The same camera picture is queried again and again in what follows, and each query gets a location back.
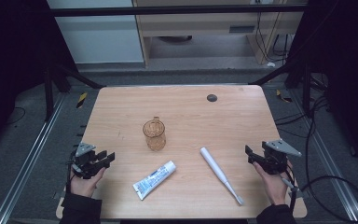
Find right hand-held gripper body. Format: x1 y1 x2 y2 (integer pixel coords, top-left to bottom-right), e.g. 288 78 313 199
260 138 303 175

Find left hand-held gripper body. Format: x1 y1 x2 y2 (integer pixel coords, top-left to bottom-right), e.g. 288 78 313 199
72 142 106 180

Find white toothpaste tube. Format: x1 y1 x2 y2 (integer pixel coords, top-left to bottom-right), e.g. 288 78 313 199
131 160 178 202

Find person's left hand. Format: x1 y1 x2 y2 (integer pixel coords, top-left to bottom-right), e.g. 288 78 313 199
69 167 107 199

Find person's right hand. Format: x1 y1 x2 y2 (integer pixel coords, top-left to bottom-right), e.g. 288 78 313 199
253 161 295 206

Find white electric toothbrush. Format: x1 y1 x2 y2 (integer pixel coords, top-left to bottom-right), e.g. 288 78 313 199
199 147 245 206

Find amber glass mug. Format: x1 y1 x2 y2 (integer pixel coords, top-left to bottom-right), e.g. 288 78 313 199
142 116 168 152

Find yellow black tape piece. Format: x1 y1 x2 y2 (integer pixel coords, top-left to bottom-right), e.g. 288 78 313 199
76 91 89 109
275 89 294 104

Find white cabinet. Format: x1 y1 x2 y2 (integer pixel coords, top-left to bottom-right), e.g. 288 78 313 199
46 0 145 65

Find light wooden desk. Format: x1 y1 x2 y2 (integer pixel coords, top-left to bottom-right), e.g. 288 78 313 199
131 0 306 67

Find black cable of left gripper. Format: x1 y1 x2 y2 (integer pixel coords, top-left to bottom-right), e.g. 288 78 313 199
65 154 76 194

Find metal floor rail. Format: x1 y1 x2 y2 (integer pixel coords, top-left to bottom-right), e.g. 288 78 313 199
0 92 67 224
288 89 358 224

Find bundle of black floor cables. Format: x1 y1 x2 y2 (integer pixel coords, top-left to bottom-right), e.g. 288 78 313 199
274 73 330 139

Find black frame strut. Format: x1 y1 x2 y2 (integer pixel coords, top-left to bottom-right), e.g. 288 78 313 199
42 61 107 123
247 58 313 117

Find thin black floor cable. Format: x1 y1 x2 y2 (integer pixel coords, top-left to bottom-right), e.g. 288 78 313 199
5 106 27 126

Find hanging black desk cables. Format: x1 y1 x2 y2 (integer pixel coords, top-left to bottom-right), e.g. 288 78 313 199
254 11 296 63

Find black horizontal frame bar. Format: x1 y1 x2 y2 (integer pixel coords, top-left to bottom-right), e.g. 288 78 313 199
48 4 310 18

